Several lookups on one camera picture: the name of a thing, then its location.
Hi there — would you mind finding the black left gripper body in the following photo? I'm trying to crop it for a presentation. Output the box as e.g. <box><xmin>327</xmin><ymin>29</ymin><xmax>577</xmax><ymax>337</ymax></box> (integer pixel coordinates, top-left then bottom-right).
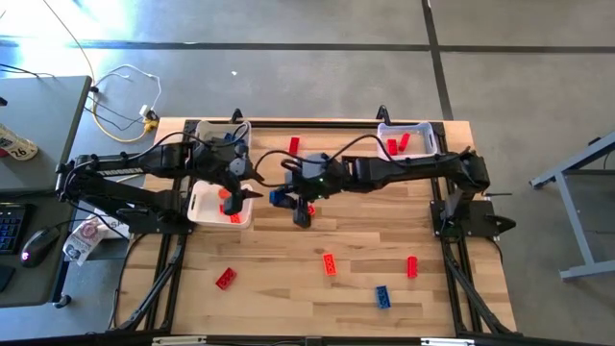
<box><xmin>221</xmin><ymin>143</ymin><xmax>255</xmax><ymax>194</ymax></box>

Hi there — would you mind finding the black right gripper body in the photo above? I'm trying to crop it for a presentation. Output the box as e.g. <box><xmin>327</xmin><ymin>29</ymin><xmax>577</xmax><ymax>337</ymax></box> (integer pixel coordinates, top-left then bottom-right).
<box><xmin>283</xmin><ymin>152</ymin><xmax>348</xmax><ymax>201</ymax></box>

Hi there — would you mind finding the white plastic bin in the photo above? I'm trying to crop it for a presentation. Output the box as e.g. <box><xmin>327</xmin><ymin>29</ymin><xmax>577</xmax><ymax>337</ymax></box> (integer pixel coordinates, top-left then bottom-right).
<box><xmin>186</xmin><ymin>180</ymin><xmax>255</xmax><ymax>230</ymax></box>

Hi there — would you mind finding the off-white plastic bin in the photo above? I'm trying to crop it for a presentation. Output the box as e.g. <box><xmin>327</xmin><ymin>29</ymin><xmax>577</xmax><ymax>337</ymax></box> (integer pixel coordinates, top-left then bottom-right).
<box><xmin>194</xmin><ymin>119</ymin><xmax>252</xmax><ymax>160</ymax></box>

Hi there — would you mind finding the clear plastic bin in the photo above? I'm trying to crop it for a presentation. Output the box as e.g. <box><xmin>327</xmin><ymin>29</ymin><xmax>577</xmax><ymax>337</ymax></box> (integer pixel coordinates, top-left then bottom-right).
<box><xmin>376</xmin><ymin>121</ymin><xmax>439</xmax><ymax>161</ymax></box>

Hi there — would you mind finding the white plastic bag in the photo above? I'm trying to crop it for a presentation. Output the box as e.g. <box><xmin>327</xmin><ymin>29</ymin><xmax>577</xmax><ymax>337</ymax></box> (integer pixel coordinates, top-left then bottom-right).
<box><xmin>93</xmin><ymin>210</ymin><xmax>132</xmax><ymax>240</ymax></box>

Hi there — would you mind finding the printed snack bag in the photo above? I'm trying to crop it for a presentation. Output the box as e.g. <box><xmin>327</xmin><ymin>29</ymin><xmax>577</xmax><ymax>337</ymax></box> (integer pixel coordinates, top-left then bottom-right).
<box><xmin>61</xmin><ymin>215</ymin><xmax>114</xmax><ymax>268</ymax></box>

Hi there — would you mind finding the black computer mouse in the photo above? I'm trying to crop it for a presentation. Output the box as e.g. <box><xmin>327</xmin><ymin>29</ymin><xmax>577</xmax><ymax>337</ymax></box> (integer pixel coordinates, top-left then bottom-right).
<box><xmin>19</xmin><ymin>226</ymin><xmax>62</xmax><ymax>269</ymax></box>

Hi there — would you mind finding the dark grey desk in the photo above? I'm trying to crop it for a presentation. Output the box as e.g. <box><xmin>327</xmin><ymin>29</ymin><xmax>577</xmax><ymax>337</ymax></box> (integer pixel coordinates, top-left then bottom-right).
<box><xmin>0</xmin><ymin>189</ymin><xmax>81</xmax><ymax>309</ymax></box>

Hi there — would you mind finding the cream tag number 26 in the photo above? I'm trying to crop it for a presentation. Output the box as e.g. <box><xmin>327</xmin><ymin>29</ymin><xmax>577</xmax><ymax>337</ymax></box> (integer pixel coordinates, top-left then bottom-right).
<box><xmin>0</xmin><ymin>124</ymin><xmax>39</xmax><ymax>162</ymax></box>

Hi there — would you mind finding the black backlit keyboard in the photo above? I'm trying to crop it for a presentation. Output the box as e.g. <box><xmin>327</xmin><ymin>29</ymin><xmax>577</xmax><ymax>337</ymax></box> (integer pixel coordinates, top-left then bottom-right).
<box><xmin>0</xmin><ymin>204</ymin><xmax>28</xmax><ymax>256</ymax></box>

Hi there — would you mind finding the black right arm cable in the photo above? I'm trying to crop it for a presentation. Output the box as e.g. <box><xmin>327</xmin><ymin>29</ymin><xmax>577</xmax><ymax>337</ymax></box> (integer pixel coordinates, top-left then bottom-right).
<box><xmin>252</xmin><ymin>133</ymin><xmax>403</xmax><ymax>189</ymax></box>

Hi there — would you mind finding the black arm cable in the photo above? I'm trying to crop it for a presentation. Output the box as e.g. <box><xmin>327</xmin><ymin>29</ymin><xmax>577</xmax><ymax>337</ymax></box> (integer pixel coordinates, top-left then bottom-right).
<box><xmin>252</xmin><ymin>133</ymin><xmax>403</xmax><ymax>189</ymax></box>
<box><xmin>141</xmin><ymin>121</ymin><xmax>252</xmax><ymax>155</ymax></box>

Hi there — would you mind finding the black aluminium table frame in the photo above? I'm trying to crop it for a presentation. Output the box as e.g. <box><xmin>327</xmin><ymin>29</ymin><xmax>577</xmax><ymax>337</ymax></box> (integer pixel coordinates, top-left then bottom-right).
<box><xmin>112</xmin><ymin>117</ymin><xmax>518</xmax><ymax>337</ymax></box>

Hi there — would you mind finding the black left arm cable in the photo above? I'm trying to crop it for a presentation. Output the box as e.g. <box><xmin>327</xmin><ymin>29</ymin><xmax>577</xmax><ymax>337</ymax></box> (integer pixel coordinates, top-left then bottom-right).
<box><xmin>141</xmin><ymin>121</ymin><xmax>252</xmax><ymax>155</ymax></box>

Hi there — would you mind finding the yellow cable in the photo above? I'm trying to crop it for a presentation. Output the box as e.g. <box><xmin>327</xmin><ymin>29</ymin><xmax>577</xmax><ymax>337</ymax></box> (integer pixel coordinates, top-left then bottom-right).
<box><xmin>90</xmin><ymin>93</ymin><xmax>160</xmax><ymax>144</ymax></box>

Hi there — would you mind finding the white cable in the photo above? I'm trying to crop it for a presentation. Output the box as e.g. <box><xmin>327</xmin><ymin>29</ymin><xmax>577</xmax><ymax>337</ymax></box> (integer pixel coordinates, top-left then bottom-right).
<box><xmin>93</xmin><ymin>63</ymin><xmax>163</xmax><ymax>119</ymax></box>

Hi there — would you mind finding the black floor cable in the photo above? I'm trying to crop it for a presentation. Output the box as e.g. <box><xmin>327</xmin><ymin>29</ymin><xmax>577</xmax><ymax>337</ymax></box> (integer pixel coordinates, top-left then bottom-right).
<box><xmin>85</xmin><ymin>86</ymin><xmax>148</xmax><ymax>132</ymax></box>

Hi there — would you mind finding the silver metal bracket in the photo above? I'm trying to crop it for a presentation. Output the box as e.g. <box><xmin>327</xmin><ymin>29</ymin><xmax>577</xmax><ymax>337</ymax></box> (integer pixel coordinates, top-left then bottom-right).
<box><xmin>152</xmin><ymin>335</ymin><xmax>208</xmax><ymax>346</ymax></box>
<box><xmin>420</xmin><ymin>337</ymin><xmax>476</xmax><ymax>346</ymax></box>

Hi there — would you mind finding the thin grey cable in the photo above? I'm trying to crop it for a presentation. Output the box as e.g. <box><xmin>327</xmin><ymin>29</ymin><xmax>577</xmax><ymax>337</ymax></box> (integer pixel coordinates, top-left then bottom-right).
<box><xmin>41</xmin><ymin>0</ymin><xmax>96</xmax><ymax>86</ymax></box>

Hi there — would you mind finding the black desk cable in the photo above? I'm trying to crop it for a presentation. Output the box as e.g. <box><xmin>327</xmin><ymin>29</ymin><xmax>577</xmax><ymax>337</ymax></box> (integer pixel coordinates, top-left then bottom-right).
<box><xmin>0</xmin><ymin>62</ymin><xmax>57</xmax><ymax>81</ymax></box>

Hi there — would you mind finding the grey metal table frame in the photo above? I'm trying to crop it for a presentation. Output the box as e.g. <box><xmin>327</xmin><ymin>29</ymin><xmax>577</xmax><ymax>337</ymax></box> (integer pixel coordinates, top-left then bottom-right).
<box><xmin>528</xmin><ymin>132</ymin><xmax>615</xmax><ymax>283</ymax></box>

